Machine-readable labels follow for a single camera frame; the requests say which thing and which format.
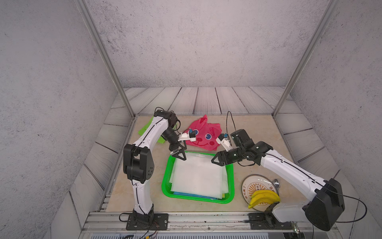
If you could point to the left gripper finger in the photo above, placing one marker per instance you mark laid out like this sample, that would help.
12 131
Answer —
188 135
179 153

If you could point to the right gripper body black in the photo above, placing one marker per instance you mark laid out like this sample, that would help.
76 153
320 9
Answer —
233 155

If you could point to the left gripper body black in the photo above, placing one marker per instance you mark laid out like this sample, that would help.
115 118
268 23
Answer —
172 138

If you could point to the pink rabbit raincoat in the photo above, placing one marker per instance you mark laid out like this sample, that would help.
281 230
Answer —
206 134

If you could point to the white raincoat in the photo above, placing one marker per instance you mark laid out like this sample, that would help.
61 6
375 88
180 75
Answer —
198 175

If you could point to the blue raincoat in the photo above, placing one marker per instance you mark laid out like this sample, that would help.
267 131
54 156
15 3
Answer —
193 195

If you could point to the green plastic basket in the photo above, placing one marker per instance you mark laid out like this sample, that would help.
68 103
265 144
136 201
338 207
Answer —
228 196

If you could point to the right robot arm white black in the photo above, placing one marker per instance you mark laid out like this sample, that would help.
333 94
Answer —
324 198

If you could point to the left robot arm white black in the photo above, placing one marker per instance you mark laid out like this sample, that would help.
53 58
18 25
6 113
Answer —
138 163

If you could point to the round patterned plate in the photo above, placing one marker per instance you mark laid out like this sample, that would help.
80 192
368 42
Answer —
253 183

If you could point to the yellow bananas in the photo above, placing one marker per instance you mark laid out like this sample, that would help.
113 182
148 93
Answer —
263 196

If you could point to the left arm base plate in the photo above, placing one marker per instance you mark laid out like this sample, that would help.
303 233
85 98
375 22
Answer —
152 221

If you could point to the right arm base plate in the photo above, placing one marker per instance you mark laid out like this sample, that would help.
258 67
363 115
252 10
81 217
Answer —
263 221

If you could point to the aluminium front rail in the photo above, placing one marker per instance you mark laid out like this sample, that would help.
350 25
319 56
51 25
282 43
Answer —
197 225

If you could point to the left frame post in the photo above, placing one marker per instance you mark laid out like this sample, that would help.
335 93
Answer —
89 22

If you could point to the frame post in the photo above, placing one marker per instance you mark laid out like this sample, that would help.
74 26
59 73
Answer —
89 22
317 34

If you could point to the right frame post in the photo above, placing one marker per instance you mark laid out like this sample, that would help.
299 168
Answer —
317 34

